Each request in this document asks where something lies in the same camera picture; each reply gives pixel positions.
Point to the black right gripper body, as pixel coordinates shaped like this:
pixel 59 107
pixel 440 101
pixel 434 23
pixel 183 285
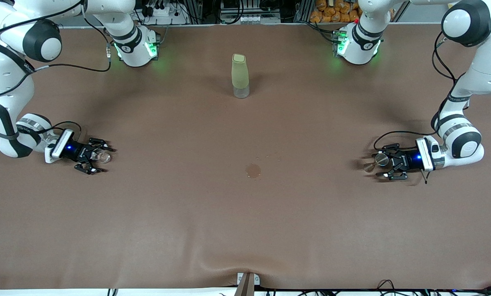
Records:
pixel 77 151

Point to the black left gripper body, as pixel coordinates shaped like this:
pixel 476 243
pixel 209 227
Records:
pixel 408 159

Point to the clear glass measuring cup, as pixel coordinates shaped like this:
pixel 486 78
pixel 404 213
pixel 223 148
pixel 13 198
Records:
pixel 103 156

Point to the steel double-cone jigger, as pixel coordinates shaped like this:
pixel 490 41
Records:
pixel 381 159

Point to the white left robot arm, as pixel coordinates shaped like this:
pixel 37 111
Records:
pixel 487 70

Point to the pale green shaker bottle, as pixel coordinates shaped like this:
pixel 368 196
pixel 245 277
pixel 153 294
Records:
pixel 240 74

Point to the white power strip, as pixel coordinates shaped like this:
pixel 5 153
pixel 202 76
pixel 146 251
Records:
pixel 163 11

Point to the orange bread roll pile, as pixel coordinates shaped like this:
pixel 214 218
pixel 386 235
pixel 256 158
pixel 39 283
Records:
pixel 331 12

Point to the brown table mat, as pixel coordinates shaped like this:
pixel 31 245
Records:
pixel 245 213

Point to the brown stand pole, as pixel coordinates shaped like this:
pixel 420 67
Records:
pixel 245 287

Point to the metal clamp bracket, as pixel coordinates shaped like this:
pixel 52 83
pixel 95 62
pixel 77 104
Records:
pixel 257 280

